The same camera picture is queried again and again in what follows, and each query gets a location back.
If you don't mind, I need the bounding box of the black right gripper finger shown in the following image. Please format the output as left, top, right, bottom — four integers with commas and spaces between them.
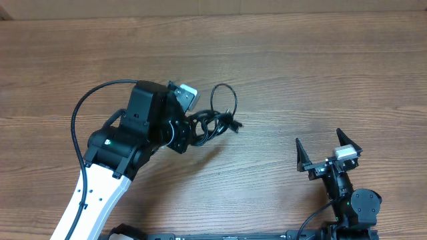
336, 128, 363, 156
296, 138, 312, 172

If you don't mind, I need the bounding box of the black USB-C cable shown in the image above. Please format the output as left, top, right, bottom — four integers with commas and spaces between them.
199, 83, 238, 141

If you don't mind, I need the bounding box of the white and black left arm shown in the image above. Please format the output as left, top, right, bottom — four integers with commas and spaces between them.
51, 81, 199, 239

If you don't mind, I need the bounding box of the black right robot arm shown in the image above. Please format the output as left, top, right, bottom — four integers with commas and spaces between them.
295, 128, 382, 239

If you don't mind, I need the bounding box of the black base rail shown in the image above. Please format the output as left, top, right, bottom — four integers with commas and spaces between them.
99, 223, 381, 240

